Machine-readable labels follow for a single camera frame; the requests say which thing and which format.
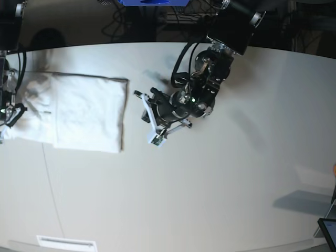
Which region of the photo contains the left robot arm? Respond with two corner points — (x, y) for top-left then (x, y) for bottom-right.
(141, 1), (266, 128)

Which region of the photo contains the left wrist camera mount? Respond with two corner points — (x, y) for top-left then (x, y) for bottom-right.
(133, 90), (194, 146)

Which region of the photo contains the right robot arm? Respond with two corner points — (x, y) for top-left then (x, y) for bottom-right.
(1, 1), (27, 127)

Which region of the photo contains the white printed T-shirt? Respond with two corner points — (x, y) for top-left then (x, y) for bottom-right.
(3, 72), (129, 153)

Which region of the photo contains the white label on table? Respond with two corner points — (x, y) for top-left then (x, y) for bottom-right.
(36, 235), (98, 252)

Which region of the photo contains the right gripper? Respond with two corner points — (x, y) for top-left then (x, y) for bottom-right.
(1, 103), (27, 128)

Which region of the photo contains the dark tablet device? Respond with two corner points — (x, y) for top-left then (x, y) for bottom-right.
(318, 218), (335, 252)

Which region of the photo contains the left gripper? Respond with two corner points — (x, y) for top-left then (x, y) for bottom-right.
(141, 87), (214, 123)

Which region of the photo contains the blue box at top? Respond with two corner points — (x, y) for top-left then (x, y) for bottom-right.
(118, 0), (189, 7)

